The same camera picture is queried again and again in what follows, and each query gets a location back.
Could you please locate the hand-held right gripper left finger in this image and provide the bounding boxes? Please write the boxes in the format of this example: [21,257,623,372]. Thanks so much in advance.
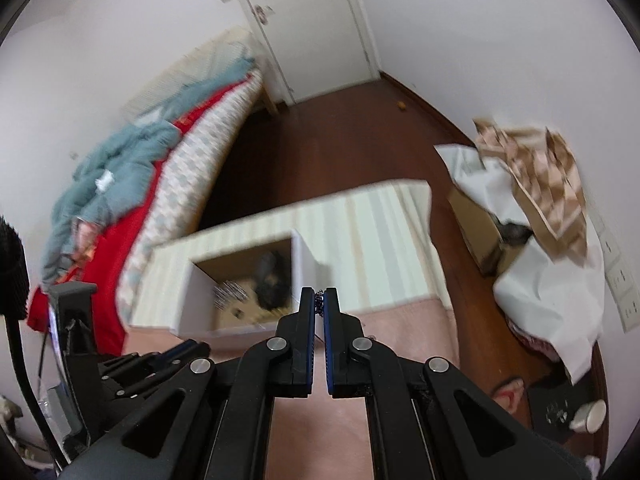
[55,287,317,480]

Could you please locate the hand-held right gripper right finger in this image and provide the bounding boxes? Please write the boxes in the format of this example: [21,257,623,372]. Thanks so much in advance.
[324,287,591,480]

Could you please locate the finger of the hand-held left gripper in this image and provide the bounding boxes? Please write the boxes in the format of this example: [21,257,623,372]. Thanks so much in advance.
[97,339,211,378]
[112,362,201,397]

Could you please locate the white cardboard box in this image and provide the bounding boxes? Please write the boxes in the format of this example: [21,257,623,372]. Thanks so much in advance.
[172,228,331,338]

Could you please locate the black smart band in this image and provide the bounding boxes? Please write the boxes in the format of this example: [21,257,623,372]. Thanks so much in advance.
[252,252,291,308]

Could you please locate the silver chain bracelet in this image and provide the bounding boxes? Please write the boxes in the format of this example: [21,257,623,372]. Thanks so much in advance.
[212,280,247,306]

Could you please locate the pink cloth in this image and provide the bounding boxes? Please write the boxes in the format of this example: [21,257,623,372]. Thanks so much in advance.
[70,217,101,266]

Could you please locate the striped table cloth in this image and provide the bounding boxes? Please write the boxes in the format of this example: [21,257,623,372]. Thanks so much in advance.
[130,179,453,333]

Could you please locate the brown cardboard box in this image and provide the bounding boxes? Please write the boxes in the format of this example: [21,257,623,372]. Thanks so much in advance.
[447,187,533,276]

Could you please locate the pink slipper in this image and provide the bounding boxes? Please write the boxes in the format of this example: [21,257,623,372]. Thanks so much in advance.
[492,377,526,413]

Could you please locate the teal quilt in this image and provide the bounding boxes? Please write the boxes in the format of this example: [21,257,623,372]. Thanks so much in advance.
[40,55,256,286]

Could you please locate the checkered quilt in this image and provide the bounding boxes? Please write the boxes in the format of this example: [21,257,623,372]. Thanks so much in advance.
[117,70,263,311]

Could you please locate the red patterned cloth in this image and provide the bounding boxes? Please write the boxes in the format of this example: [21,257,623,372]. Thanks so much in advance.
[505,315,563,361]

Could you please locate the white sheet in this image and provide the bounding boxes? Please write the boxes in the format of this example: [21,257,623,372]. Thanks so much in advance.
[434,142,608,383]

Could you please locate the checkered brown scarf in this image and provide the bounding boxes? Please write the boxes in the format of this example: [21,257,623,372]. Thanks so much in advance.
[472,117,588,266]

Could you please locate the white round jar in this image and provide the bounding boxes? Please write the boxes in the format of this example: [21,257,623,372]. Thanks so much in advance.
[570,400,607,433]

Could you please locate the cream quilted pad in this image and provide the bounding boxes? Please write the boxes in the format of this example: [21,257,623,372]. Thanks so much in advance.
[122,27,261,121]

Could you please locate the white door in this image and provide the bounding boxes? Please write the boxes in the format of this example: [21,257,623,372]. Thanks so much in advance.
[220,0,381,106]

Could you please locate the black cable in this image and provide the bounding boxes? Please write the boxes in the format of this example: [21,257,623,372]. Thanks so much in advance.
[0,312,66,466]

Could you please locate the white wall socket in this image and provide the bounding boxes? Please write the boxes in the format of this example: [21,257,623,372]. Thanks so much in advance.
[597,220,621,266]
[617,287,640,333]
[606,259,632,297]

